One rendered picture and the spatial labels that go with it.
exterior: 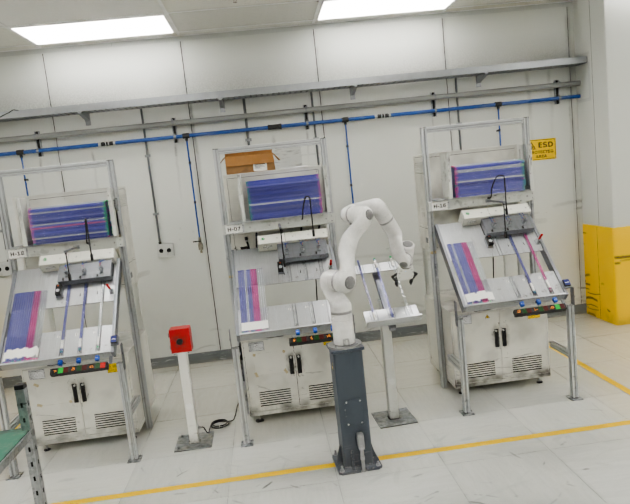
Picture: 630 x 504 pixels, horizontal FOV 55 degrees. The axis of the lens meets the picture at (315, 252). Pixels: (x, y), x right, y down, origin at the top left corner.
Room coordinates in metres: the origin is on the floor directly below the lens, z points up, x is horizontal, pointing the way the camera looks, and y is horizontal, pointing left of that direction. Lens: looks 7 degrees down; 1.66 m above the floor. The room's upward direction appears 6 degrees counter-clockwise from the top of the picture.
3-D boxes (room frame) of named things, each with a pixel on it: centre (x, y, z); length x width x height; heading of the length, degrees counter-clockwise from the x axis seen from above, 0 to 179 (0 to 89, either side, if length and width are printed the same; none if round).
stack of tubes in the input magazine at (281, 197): (4.17, 0.17, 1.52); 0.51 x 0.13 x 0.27; 94
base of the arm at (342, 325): (3.26, -0.11, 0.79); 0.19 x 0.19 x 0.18
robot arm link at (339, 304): (3.28, -0.09, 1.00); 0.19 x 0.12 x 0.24; 35
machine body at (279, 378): (4.29, 0.24, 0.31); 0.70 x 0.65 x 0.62; 94
